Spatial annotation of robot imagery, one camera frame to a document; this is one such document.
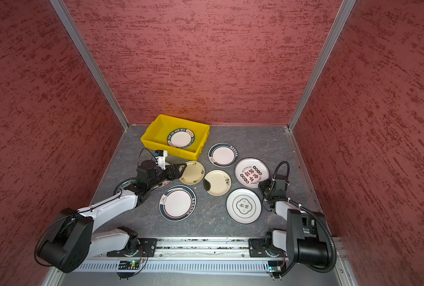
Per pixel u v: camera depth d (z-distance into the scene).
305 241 0.43
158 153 0.76
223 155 1.07
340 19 0.74
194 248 0.76
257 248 0.74
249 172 0.98
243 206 0.85
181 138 1.16
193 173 0.97
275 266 0.71
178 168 0.77
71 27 0.76
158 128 1.14
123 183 0.92
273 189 0.71
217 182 0.95
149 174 0.66
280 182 0.71
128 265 0.71
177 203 0.87
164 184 0.77
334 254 0.37
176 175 0.76
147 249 0.74
